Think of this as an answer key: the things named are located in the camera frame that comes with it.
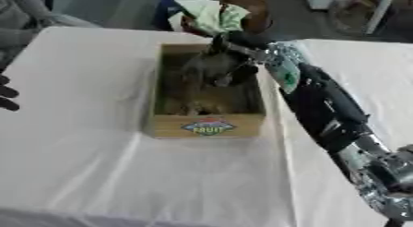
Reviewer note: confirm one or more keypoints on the grey soft toy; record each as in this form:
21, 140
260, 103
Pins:
207, 67

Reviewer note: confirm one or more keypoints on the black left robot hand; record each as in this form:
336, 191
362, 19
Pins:
6, 93

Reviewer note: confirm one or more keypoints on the brown soft toy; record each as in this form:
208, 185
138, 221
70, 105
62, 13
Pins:
196, 107

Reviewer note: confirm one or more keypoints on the brown chair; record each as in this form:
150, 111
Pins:
252, 9

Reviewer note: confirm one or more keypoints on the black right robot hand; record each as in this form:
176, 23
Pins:
243, 40

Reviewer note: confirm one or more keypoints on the blue bag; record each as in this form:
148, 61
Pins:
168, 12

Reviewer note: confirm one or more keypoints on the person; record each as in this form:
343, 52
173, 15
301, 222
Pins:
24, 18

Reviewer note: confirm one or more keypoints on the pale green white cloth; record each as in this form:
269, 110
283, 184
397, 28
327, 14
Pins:
210, 14

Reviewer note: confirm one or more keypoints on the white post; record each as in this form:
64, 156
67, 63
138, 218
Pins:
383, 10

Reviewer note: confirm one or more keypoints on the tan cardboard box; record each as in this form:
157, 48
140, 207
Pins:
172, 127

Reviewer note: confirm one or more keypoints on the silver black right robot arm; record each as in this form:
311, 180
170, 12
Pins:
328, 110

